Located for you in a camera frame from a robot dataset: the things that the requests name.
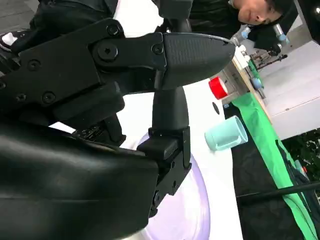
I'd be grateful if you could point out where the black pole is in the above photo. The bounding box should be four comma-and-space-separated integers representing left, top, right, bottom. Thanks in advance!
236, 181, 320, 201

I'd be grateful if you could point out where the person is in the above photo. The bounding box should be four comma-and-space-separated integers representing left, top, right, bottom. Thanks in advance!
0, 0, 298, 52

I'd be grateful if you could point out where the red tape roll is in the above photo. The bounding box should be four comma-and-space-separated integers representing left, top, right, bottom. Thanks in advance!
208, 76, 229, 101

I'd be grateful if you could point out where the pale green mug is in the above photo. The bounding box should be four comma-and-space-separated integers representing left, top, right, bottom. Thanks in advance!
204, 115, 249, 152

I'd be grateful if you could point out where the lilac plate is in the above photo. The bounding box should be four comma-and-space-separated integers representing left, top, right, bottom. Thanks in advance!
136, 132, 211, 240

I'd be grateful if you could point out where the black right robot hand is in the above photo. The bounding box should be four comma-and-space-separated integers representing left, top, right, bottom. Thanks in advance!
0, 17, 236, 240

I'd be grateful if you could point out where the black backdrop cloth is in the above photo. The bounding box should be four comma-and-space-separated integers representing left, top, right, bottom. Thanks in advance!
223, 104, 320, 240

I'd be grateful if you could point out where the wooden workbench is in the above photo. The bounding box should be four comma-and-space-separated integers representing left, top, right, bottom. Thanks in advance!
222, 54, 272, 118

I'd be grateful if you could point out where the green cloth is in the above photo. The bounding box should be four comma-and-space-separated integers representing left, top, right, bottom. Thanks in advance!
231, 92, 320, 240

